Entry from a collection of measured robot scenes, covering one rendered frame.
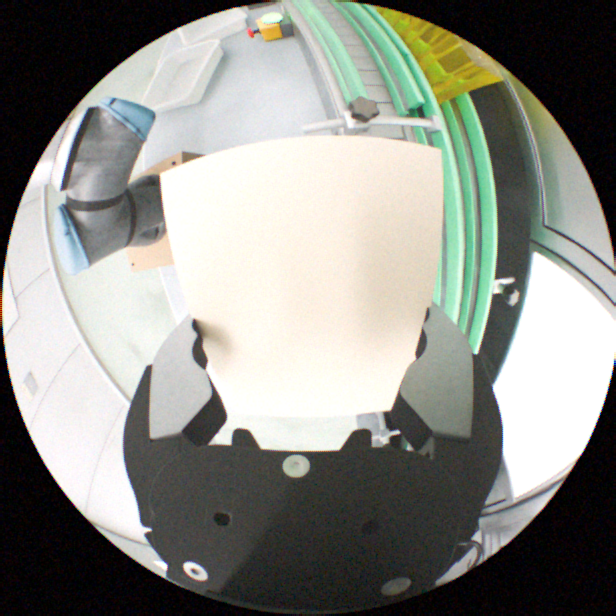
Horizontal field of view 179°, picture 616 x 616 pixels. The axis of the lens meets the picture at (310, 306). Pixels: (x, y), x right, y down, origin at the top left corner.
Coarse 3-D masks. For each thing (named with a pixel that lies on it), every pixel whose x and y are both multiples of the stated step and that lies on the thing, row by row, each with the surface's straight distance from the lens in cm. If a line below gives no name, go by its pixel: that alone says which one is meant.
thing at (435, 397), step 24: (432, 312) 11; (432, 336) 9; (456, 336) 10; (432, 360) 8; (456, 360) 9; (408, 384) 7; (432, 384) 7; (456, 384) 8; (408, 408) 7; (432, 408) 7; (456, 408) 7; (408, 432) 7; (432, 432) 6; (456, 432) 7
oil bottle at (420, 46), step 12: (420, 24) 36; (432, 24) 34; (408, 36) 39; (420, 36) 36; (432, 36) 33; (444, 36) 32; (408, 48) 39; (420, 48) 36; (432, 48) 34; (420, 60) 37
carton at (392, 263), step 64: (192, 192) 10; (256, 192) 9; (320, 192) 8; (384, 192) 9; (192, 256) 10; (256, 256) 9; (320, 256) 9; (384, 256) 9; (256, 320) 10; (320, 320) 10; (384, 320) 11; (256, 384) 14; (320, 384) 13; (384, 384) 14
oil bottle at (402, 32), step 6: (396, 12) 41; (390, 18) 43; (396, 18) 41; (402, 18) 39; (408, 18) 38; (414, 18) 37; (390, 24) 43; (396, 24) 41; (402, 24) 39; (408, 24) 38; (414, 24) 38; (396, 30) 41; (402, 30) 40; (408, 30) 39; (402, 36) 40
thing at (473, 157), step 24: (456, 96) 39; (456, 120) 40; (456, 144) 40; (480, 144) 36; (480, 168) 36; (480, 192) 37; (480, 216) 38; (480, 240) 39; (480, 264) 40; (480, 288) 40; (480, 312) 42; (480, 336) 43
